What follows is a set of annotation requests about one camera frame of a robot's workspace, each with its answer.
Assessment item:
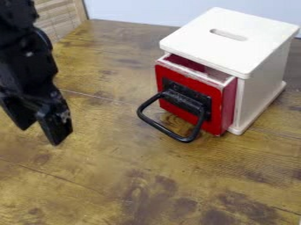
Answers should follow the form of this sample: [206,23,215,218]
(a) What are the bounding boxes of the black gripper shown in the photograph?
[0,25,72,146]

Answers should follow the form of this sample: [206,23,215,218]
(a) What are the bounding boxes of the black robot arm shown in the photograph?
[0,0,72,146]

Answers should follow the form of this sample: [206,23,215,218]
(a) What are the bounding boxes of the red drawer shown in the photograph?
[155,54,238,135]

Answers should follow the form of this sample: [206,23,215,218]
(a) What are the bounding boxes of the white wooden cabinet box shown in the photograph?
[159,7,299,134]

